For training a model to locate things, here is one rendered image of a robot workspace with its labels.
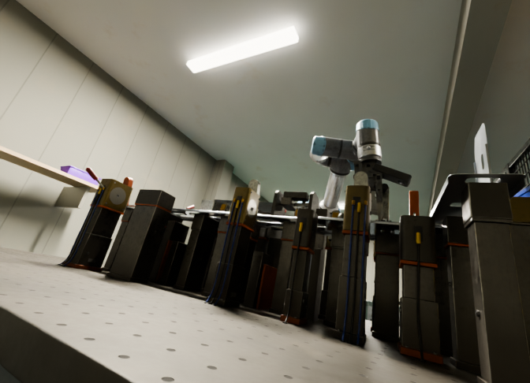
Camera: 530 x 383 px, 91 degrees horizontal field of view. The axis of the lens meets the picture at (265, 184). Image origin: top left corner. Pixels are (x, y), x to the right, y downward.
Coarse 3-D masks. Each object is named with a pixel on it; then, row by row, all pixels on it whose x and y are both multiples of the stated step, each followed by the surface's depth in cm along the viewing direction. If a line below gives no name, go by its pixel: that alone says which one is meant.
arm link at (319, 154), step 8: (320, 136) 100; (312, 144) 100; (320, 144) 98; (328, 144) 98; (336, 144) 98; (312, 152) 101; (320, 152) 100; (328, 152) 99; (336, 152) 98; (312, 160) 135; (320, 160) 129; (328, 160) 135
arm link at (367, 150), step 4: (368, 144) 86; (372, 144) 85; (360, 148) 87; (364, 148) 86; (368, 148) 85; (372, 148) 85; (376, 148) 85; (380, 148) 87; (360, 152) 87; (364, 152) 85; (368, 152) 85; (372, 152) 84; (376, 152) 84; (380, 152) 86; (360, 156) 86; (364, 156) 86; (380, 156) 85
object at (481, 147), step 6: (480, 132) 79; (480, 138) 79; (486, 138) 74; (480, 144) 79; (486, 144) 74; (480, 150) 79; (486, 150) 73; (480, 156) 79; (486, 156) 74; (474, 162) 83; (480, 162) 79; (486, 162) 74; (474, 168) 83; (480, 168) 78; (486, 168) 74; (480, 180) 78; (486, 180) 74; (492, 180) 70
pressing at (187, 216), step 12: (180, 216) 124; (192, 216) 118; (216, 216) 107; (228, 216) 104; (264, 216) 89; (276, 216) 88; (264, 228) 108; (324, 228) 92; (372, 228) 81; (384, 228) 78; (396, 228) 76
